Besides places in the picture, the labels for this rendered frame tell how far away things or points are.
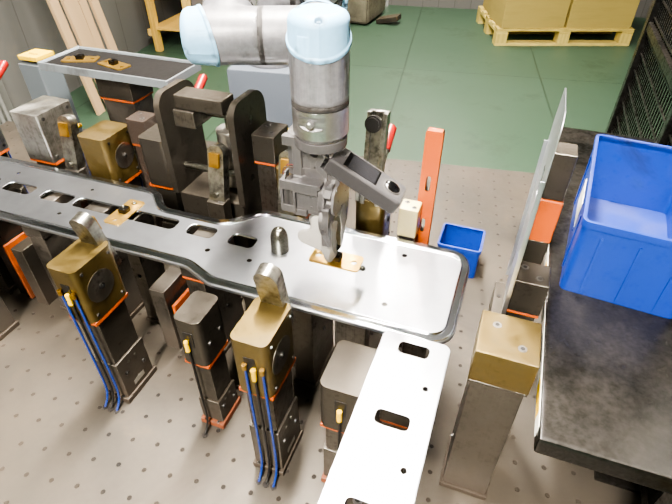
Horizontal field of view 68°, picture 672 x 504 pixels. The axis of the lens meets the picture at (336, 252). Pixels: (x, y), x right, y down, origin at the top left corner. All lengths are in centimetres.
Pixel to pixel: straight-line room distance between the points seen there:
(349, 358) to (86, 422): 58
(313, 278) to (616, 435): 48
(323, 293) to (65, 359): 65
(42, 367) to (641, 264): 114
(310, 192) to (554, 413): 42
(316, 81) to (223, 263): 40
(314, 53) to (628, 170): 67
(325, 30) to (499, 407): 54
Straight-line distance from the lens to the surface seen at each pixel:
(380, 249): 90
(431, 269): 87
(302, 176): 71
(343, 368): 74
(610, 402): 73
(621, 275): 83
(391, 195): 68
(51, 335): 132
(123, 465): 104
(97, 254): 91
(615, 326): 82
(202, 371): 92
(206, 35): 72
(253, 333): 70
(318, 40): 60
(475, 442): 84
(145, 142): 117
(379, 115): 88
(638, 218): 107
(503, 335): 70
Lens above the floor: 156
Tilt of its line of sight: 39 degrees down
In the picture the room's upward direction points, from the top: straight up
